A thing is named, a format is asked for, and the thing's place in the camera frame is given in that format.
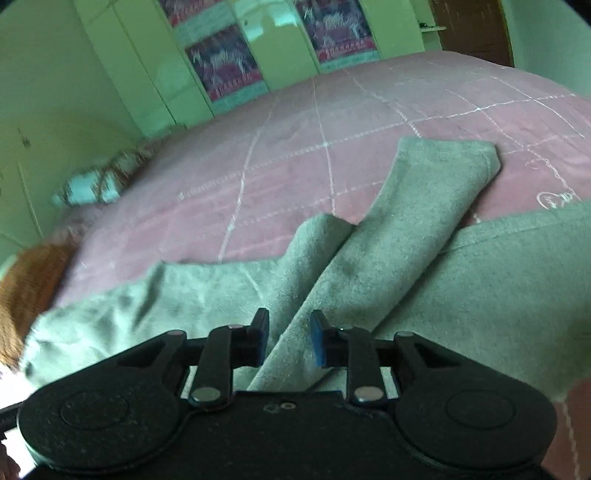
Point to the pink checkered bed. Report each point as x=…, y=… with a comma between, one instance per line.
x=323, y=129

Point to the purple wall poster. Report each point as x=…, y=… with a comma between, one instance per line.
x=337, y=27
x=226, y=62
x=194, y=9

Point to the white patterned pillow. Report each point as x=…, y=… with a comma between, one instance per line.
x=99, y=180

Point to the brown wooden door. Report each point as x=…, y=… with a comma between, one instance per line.
x=471, y=27

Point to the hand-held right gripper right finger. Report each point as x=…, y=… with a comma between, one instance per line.
x=318, y=340

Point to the cream wardrobe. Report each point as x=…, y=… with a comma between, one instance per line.
x=138, y=55

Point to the orange striped pillow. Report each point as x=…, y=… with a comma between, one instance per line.
x=32, y=286

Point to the cream corner shelf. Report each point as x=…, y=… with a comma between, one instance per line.
x=431, y=26

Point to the grey pants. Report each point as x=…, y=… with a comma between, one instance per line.
x=415, y=221

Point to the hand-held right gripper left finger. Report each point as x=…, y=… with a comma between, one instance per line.
x=260, y=339

